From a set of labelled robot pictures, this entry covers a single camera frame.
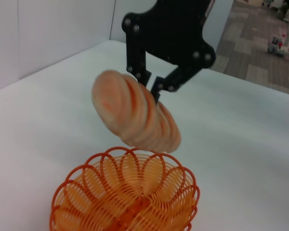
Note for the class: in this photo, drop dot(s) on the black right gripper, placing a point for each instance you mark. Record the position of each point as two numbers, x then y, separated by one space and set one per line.
173 31

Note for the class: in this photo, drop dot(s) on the small grey red machine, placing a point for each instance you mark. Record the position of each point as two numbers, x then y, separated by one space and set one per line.
274 48

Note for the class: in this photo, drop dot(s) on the orange striped bread loaf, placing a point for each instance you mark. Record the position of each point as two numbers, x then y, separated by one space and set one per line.
130 113

